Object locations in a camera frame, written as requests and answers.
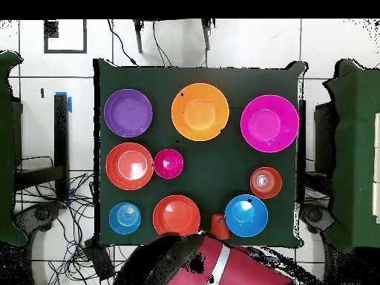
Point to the large yellow-orange bowl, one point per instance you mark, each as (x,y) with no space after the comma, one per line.
(200,112)

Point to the wide red-orange bowl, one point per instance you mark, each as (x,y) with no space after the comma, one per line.
(176,215)
(129,166)

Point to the orange cup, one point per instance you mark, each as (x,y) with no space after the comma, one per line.
(219,227)

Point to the small orange bowl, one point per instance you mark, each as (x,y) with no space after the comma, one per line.
(265,182)

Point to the large blue bowl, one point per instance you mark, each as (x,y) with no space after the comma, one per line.
(246,215)

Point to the large pink bowl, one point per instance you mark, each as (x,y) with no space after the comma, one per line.
(269,123)

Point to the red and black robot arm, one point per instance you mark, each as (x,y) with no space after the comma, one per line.
(237,267)

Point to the dark green tablecloth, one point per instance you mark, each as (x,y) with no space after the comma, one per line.
(207,166)

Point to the small magenta bowl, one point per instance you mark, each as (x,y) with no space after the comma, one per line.
(168,164)

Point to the wide purple bowl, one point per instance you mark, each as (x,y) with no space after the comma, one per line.
(128,112)

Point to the small light blue bowl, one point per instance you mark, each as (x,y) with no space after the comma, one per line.
(124,218)

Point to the black metal stand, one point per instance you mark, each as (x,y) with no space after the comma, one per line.
(61,142)
(301,133)

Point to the grey stand leg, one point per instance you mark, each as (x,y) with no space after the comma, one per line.
(207,35)
(138,38)

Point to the blue tape strip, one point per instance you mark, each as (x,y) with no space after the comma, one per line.
(70,104)

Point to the black floor power box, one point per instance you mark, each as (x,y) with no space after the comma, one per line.
(99,261)

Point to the small black floor object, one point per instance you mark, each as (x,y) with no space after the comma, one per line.
(42,93)

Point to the green cloth covered table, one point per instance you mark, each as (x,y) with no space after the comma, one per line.
(356,148)
(6,148)

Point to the black square floor frame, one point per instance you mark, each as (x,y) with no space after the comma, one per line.
(50,29)

